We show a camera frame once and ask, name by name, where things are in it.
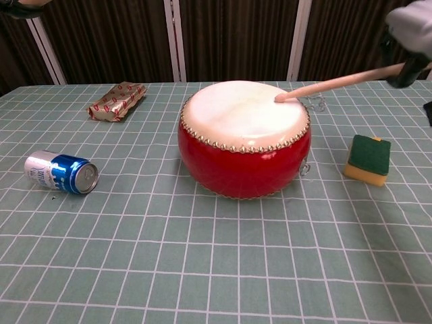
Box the green yellow sponge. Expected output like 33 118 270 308
342 134 392 187

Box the silver metal chain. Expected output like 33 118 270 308
296 92 327 113

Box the white partition post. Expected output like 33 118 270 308
25 13 67 85
163 0 187 83
286 0 313 82

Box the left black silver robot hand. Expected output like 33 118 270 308
0 0 45 20

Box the red drum white skin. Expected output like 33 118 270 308
178 80 311 200

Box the gold red snack wrapper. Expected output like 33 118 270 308
87 81 147 123

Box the blue white drink can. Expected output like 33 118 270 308
24 150 99 196

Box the green checked tablecloth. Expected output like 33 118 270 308
0 80 432 324

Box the wooden drumstick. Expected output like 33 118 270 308
274 62 406 104

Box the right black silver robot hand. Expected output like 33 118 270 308
379 0 432 89

